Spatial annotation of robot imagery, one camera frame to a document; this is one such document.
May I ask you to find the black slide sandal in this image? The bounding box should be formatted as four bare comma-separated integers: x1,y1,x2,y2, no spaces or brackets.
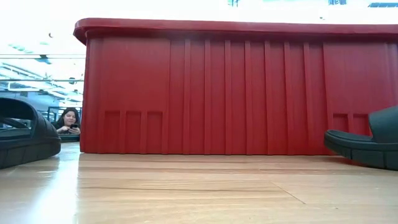
0,97,62,170
323,105,398,171

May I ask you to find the red plastic bin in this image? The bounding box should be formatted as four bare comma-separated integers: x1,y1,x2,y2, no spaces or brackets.
73,17,398,156

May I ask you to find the person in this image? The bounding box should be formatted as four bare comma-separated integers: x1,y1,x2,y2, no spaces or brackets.
52,107,81,136

